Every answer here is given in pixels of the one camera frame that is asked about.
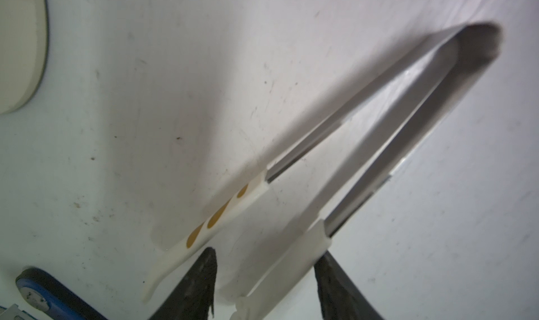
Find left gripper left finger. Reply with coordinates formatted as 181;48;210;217
150;247;218;320

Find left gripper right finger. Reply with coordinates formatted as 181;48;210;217
314;251;383;320

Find white cat paw tongs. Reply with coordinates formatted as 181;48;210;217
142;22;503;319

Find cream utensil rack stand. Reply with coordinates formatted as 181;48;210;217
1;0;49;115

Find blue stapler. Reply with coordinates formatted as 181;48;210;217
15;267;107;320

